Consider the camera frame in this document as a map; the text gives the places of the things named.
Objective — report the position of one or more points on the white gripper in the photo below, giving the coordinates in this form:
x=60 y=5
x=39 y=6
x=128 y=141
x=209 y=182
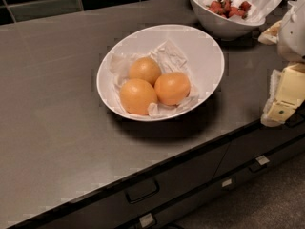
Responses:
x=294 y=32

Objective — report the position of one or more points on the orange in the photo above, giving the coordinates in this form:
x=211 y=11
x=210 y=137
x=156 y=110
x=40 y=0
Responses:
x=172 y=88
x=145 y=68
x=136 y=95

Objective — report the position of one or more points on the white bowl with strawberries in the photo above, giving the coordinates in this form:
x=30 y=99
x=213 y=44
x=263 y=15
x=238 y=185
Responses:
x=227 y=28

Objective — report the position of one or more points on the white paper in orange bowl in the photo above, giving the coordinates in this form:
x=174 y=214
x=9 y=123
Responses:
x=170 y=59

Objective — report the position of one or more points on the white bowl with oranges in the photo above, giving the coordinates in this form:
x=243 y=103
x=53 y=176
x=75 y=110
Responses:
x=205 y=60

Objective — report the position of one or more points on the red strawberries pile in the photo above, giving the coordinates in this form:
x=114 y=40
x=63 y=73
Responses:
x=225 y=8

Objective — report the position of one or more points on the dark right drawer front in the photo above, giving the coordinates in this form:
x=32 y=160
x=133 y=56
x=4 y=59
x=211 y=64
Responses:
x=250 y=148

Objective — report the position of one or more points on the dark drawer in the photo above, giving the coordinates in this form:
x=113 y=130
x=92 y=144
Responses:
x=250 y=148
x=140 y=198
x=271 y=197

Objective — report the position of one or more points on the dark lower drawer front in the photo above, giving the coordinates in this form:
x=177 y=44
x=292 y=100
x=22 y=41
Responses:
x=271 y=197

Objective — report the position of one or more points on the dark left drawer front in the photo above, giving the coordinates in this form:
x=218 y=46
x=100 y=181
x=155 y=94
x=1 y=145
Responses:
x=140 y=198

